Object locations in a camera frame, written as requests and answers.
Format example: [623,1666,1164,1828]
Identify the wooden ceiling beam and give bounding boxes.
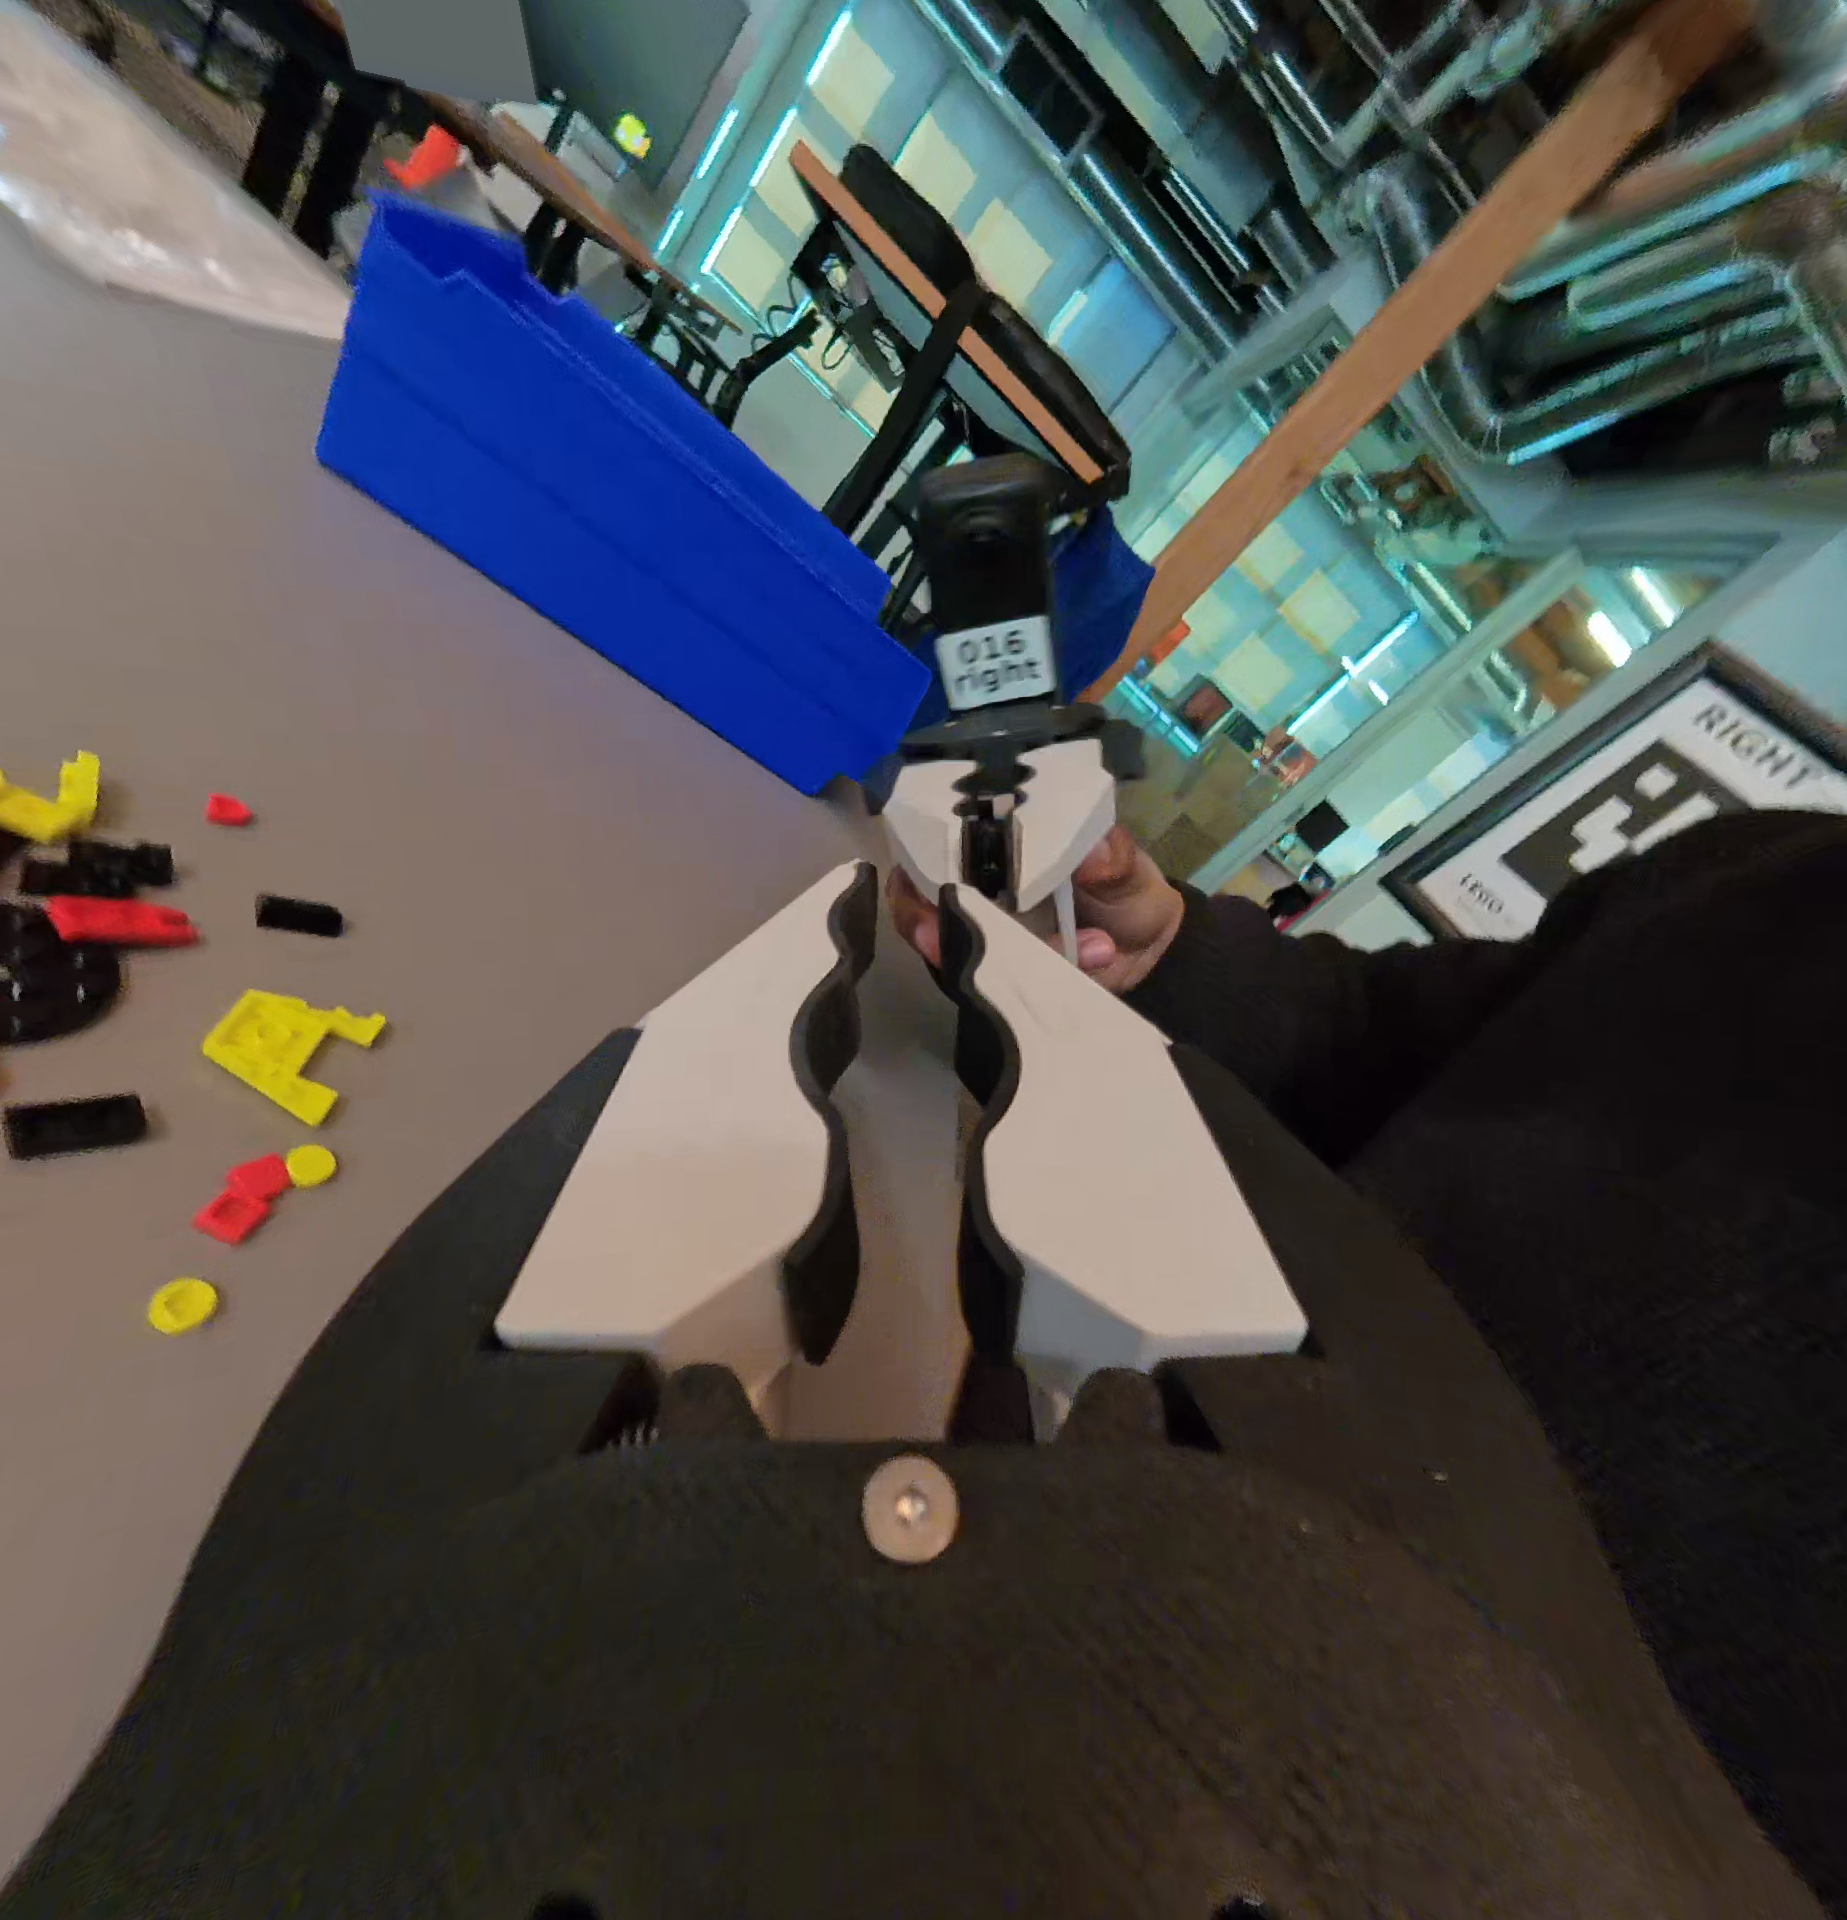
[1088,0,1749,708]

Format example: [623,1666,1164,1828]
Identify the white board with black marker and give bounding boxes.
[1380,646,1847,951]

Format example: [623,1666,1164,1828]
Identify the person's right hand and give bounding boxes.
[884,823,1181,996]

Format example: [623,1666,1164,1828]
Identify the person's right forearm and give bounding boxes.
[1117,811,1847,1188]

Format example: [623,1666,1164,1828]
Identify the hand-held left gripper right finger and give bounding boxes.
[936,885,1306,1431]

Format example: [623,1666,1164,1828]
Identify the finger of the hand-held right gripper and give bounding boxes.
[878,759,985,903]
[987,739,1119,918]

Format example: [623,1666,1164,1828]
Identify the blue plastic bin with sticker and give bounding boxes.
[314,187,938,798]

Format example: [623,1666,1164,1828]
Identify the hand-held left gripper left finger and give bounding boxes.
[495,862,880,1431]

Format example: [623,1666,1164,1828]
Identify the white plastic sheet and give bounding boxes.
[0,0,355,339]

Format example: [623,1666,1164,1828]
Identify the black-framed wooden table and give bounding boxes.
[787,143,1135,603]

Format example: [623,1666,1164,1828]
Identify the black-legged wooden desk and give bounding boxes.
[238,0,804,438]

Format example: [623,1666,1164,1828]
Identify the metal ventilation ducts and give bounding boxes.
[1012,0,1847,498]

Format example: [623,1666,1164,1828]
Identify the scattered pile of lego pieces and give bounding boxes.
[0,747,388,1338]

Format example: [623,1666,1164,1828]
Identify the person's black sweater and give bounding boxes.
[1312,961,1847,1920]

